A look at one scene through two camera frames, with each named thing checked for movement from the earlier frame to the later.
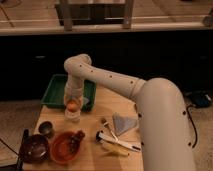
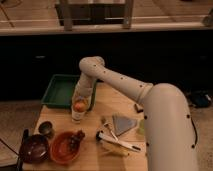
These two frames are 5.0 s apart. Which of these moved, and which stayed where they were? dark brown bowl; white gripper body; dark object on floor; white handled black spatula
Moved: white gripper body
Stayed: dark object on floor; dark brown bowl; white handled black spatula
